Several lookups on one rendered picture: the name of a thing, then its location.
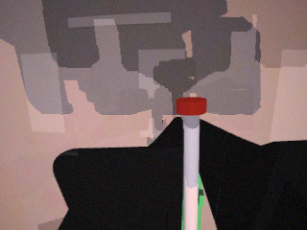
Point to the grey cylindrical pin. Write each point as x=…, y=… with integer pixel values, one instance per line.
x=191, y=108

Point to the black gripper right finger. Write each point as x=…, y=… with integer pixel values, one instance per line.
x=243, y=180

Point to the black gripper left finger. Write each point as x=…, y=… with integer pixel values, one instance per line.
x=153, y=173

